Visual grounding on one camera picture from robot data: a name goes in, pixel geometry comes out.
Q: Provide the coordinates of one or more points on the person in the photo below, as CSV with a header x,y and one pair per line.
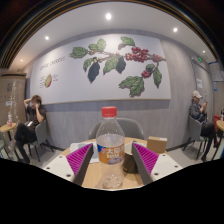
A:
x,y
198,111
31,116

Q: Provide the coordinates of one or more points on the small round wooden table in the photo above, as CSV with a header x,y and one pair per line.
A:
x,y
6,127
220,125

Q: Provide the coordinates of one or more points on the grey chair with black legs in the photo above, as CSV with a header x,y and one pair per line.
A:
x,y
192,128
41,133

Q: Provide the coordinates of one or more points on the white printed paper sheet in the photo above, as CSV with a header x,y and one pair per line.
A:
x,y
77,146

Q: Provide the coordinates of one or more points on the clear red-capped drink bottle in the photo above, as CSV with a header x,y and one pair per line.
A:
x,y
110,146

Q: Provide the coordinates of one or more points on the recessed ceiling lights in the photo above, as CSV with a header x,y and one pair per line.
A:
x,y
108,16

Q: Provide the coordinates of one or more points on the coffee plant wall mural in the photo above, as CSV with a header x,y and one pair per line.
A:
x,y
66,80

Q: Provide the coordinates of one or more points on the green exit sign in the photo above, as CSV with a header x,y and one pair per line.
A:
x,y
200,59

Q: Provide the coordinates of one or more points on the grey upholstered chair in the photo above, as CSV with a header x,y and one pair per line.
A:
x,y
131,128

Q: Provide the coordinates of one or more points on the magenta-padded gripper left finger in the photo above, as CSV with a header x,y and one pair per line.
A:
x,y
77,160

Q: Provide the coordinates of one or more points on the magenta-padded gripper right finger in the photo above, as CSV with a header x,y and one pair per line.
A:
x,y
148,160

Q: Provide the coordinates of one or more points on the red bin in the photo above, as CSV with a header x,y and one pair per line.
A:
x,y
217,121

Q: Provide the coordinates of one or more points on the small brown cardboard box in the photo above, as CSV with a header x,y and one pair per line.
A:
x,y
156,145

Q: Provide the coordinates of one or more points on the grey door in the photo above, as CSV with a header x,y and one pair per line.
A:
x,y
200,86

